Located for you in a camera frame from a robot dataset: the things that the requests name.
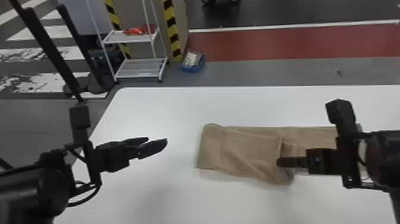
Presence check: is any white shelf trolley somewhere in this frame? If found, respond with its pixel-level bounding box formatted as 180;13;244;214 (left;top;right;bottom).
85;0;169;83

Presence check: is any black cable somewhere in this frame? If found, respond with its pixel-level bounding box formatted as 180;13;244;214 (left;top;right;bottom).
66;175;102;208

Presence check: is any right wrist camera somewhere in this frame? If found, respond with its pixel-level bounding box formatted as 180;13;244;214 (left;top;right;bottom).
324;98;361;136

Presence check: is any beige towel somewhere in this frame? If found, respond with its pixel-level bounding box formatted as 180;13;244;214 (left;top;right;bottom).
195;123;367;185

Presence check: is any blue basket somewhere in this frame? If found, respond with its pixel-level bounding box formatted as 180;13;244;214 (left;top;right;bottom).
180;50;207;74

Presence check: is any yellow black striped post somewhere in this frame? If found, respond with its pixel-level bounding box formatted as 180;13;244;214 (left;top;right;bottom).
162;0;184;63
104;0;133;60

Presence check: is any red snack packet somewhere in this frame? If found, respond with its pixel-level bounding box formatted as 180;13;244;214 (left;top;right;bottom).
123;26;145;36

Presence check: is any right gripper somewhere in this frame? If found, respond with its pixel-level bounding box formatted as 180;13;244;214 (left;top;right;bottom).
276;147;340;175

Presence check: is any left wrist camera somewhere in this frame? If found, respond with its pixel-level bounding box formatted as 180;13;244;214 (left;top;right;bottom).
68;105;95;148

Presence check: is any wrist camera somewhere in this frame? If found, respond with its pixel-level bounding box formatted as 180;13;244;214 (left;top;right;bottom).
324;98;361;136
68;105;95;148

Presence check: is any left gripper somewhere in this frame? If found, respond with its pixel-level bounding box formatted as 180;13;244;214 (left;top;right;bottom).
93;136;168;173

